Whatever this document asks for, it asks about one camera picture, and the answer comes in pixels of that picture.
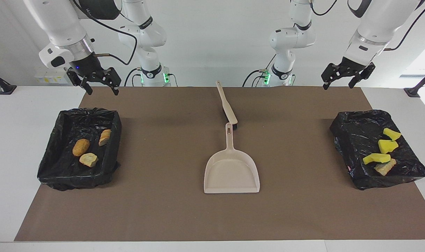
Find brown bread roll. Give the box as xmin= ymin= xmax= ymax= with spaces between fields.
xmin=72 ymin=139 xmax=91 ymax=157

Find beige brush black bristles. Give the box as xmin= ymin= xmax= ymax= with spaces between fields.
xmin=216 ymin=81 xmax=239 ymax=131

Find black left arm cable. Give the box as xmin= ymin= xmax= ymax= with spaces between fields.
xmin=384 ymin=0 xmax=425 ymax=51

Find white wall socket box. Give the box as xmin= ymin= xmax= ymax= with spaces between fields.
xmin=35 ymin=71 xmax=68 ymax=84

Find beige plastic dustpan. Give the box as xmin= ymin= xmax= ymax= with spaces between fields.
xmin=204 ymin=122 xmax=261 ymax=194

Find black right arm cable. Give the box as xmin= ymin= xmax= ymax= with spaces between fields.
xmin=72 ymin=0 xmax=138 ymax=66

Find pale bread chunk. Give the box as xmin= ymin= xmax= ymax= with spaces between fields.
xmin=79 ymin=153 xmax=99 ymax=168

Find bin with black bag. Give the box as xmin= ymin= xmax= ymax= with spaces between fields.
xmin=37 ymin=107 xmax=122 ymax=191
xmin=330 ymin=110 xmax=425 ymax=191

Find yellow sponge piece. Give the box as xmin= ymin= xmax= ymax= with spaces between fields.
xmin=383 ymin=128 xmax=402 ymax=141
xmin=362 ymin=153 xmax=391 ymax=165
xmin=378 ymin=139 xmax=399 ymax=154

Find striped croissant piece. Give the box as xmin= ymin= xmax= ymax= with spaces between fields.
xmin=374 ymin=159 xmax=397 ymax=176
xmin=99 ymin=129 xmax=112 ymax=147

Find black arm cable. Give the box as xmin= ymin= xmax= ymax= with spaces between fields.
xmin=72 ymin=0 xmax=138 ymax=66
xmin=384 ymin=0 xmax=425 ymax=51

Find brown table mat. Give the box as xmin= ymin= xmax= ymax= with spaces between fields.
xmin=14 ymin=86 xmax=425 ymax=242

